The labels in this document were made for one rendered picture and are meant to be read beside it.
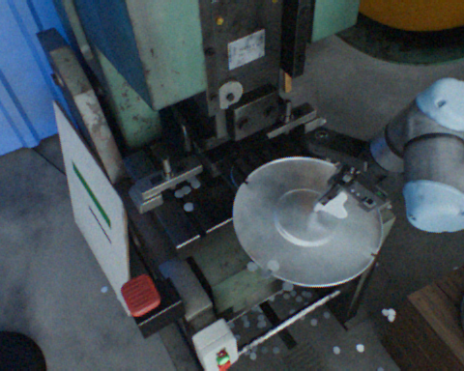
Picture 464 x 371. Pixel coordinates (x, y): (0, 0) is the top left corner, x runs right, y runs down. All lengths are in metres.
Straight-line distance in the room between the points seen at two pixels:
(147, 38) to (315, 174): 0.49
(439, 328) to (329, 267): 0.54
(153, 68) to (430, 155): 0.39
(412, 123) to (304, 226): 0.32
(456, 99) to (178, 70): 0.38
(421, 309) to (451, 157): 0.77
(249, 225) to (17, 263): 1.25
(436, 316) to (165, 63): 0.98
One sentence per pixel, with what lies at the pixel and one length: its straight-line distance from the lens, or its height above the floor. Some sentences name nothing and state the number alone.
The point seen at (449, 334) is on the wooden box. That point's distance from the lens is 1.35.
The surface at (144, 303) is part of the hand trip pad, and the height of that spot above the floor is 0.76.
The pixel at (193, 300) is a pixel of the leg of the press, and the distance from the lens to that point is 0.99.
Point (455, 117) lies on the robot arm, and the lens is 0.66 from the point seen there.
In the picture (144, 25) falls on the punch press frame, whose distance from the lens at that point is 0.64.
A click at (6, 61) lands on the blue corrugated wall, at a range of 2.08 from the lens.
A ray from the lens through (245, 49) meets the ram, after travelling 0.81.
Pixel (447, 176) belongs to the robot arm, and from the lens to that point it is 0.63.
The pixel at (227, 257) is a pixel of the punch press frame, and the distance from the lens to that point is 1.02.
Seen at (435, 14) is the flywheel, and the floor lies 1.05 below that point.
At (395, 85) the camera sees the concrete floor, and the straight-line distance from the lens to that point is 2.47.
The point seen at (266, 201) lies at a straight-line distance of 0.92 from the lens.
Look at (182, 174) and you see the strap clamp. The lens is 1.03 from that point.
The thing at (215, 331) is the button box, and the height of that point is 0.63.
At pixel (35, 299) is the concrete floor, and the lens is 1.86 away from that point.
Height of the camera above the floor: 1.54
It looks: 52 degrees down
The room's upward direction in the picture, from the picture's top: 5 degrees counter-clockwise
